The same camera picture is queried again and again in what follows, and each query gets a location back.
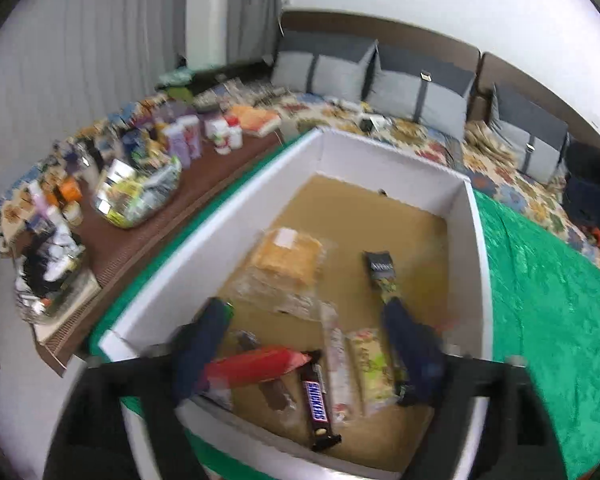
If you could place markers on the long clear snack packet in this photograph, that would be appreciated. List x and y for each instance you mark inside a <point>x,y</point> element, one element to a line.
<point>337,365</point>

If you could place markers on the white bottle red cap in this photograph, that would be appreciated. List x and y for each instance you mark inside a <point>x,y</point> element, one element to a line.
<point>235,132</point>
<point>221,136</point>

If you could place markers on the orange book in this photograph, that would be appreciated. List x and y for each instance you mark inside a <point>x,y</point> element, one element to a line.
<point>255,121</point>

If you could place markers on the orange jar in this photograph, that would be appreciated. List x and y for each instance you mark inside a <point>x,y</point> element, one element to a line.
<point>70,190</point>

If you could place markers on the brown wooden side shelf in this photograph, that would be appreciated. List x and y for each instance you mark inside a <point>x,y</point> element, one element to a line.
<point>145,240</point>

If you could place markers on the purple bottle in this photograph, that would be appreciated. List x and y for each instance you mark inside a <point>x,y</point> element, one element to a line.
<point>190,139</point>

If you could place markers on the grey curtain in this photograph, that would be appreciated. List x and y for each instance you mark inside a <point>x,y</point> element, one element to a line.
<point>235,10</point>

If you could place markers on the clear bag of sundries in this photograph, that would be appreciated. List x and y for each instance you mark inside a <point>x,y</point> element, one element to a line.
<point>50,272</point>

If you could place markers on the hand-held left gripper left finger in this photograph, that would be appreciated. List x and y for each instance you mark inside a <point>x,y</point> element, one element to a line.
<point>200,347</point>

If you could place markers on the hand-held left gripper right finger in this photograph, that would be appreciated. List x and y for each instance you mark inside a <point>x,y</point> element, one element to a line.
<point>415,355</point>

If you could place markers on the white jar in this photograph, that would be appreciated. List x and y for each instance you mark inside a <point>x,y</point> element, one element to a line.
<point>73,213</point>

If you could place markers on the clear bag of snacks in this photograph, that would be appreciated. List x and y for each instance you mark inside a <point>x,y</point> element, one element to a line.
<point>135,192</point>

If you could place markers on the white pleated curtain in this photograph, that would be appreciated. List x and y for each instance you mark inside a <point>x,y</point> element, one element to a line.
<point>90,50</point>

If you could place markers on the orange crackers clear bag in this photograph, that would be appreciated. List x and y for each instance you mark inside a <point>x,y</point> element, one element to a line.
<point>282,260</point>

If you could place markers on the red snack packet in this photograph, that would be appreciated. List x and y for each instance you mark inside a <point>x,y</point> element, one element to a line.
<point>255,367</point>

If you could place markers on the white charger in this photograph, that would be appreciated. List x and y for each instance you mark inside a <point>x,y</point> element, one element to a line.
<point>370,122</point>

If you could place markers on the grey two-tone pillow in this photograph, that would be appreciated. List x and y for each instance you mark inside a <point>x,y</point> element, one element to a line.
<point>420,91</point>
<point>527,132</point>
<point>322,70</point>

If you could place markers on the white cardboard box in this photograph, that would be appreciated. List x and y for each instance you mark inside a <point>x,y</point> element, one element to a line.
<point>380,160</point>

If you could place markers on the folded beige cloth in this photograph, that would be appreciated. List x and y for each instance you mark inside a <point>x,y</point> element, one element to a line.
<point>485,139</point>

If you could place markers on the floral bedsheet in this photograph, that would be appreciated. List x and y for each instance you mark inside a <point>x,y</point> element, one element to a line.
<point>510,185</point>

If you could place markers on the dark brown snack packet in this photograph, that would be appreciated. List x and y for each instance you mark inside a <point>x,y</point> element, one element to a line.
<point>276,392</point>

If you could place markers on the yellow green snack packet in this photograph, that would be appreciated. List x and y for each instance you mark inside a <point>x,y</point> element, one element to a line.
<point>372,370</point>

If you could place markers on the row of grey pillows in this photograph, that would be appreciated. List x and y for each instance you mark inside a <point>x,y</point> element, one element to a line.
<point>430,35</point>

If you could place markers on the green satin bedspread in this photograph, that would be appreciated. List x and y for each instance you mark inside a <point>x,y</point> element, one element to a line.
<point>545,320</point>

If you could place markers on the black clothing pile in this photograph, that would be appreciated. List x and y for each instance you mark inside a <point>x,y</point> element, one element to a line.
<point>590,192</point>

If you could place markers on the brown chocolate bar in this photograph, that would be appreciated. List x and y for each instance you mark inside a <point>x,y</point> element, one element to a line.
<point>317,402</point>

